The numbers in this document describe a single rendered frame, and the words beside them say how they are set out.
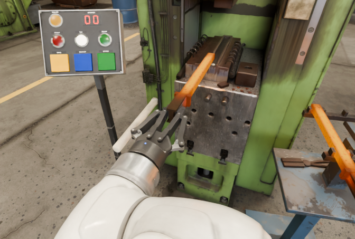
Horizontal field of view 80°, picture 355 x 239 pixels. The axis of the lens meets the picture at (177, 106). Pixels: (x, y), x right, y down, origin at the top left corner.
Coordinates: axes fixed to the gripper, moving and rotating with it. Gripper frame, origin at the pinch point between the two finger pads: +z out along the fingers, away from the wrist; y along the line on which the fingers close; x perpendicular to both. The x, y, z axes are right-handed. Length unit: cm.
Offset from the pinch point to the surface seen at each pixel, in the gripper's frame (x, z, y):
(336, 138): -13, 18, 45
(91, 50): -2, 28, -51
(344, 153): -12.7, 11.4, 46.1
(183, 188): -102, 39, -11
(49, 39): 3, 23, -67
